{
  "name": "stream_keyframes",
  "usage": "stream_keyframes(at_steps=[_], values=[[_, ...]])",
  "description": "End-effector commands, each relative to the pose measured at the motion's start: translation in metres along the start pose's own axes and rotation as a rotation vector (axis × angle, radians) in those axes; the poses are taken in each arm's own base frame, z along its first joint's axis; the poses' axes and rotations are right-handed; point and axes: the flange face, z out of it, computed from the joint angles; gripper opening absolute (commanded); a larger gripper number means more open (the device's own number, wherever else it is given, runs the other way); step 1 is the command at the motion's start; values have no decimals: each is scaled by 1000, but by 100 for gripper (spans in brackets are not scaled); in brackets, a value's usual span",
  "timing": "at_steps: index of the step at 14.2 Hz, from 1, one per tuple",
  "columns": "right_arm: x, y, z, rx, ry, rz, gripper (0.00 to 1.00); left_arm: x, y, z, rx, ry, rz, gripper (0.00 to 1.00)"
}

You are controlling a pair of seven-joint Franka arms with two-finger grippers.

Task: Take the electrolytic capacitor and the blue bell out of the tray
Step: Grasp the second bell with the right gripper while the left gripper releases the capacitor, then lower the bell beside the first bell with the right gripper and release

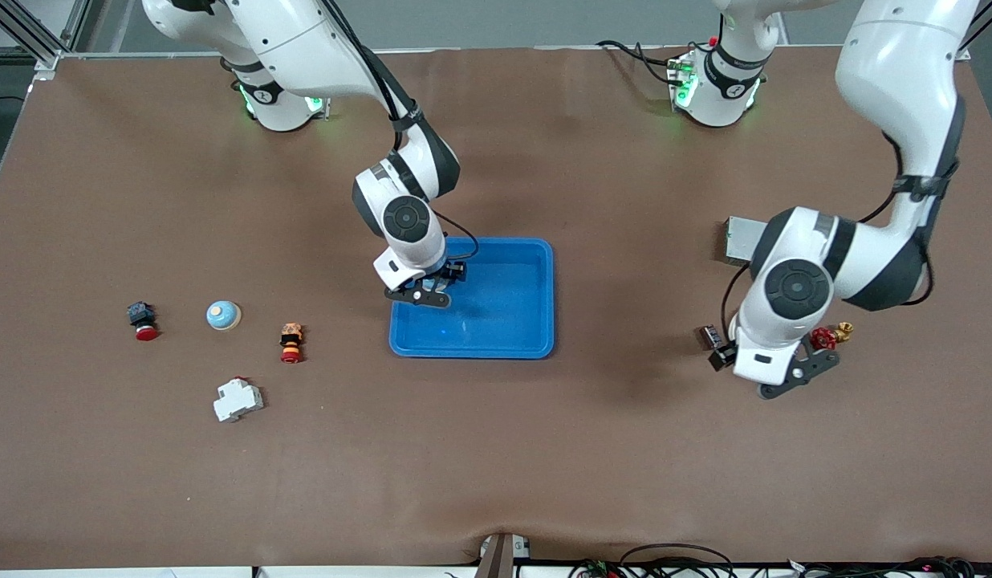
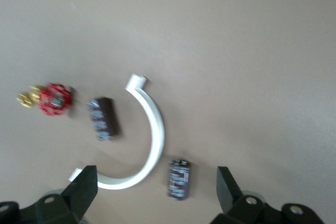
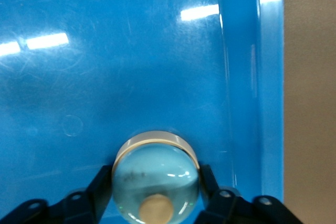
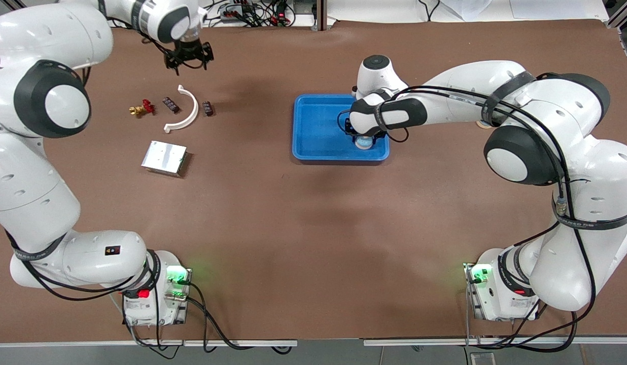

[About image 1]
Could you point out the aluminium frame profile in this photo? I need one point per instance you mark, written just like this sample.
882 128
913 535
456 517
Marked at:
48 60
957 52

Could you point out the brown table cover sheet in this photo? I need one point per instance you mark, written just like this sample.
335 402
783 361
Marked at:
496 449

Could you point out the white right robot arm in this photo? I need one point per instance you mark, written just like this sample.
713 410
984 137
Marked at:
303 48

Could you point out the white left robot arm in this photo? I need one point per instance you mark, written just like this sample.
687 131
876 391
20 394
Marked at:
897 80

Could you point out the red button orange black body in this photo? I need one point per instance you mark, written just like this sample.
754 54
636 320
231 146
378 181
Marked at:
291 335

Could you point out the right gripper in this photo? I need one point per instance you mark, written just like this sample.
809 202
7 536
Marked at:
450 273

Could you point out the white circuit breaker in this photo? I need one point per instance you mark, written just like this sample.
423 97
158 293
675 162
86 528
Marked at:
237 400

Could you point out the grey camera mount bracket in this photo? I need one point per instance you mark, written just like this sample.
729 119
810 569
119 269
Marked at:
500 558

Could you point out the brass valve with red handwheel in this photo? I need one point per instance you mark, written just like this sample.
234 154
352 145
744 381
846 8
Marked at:
827 339

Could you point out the red emergency button dark body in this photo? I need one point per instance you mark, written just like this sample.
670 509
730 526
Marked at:
140 315

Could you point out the dark terminal block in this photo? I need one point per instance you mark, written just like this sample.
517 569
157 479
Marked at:
711 335

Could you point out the blue plastic tray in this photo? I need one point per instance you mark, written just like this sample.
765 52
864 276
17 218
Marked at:
496 321

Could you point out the grey metal box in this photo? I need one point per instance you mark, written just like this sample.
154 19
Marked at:
737 237

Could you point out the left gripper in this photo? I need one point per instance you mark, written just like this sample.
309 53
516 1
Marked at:
721 354

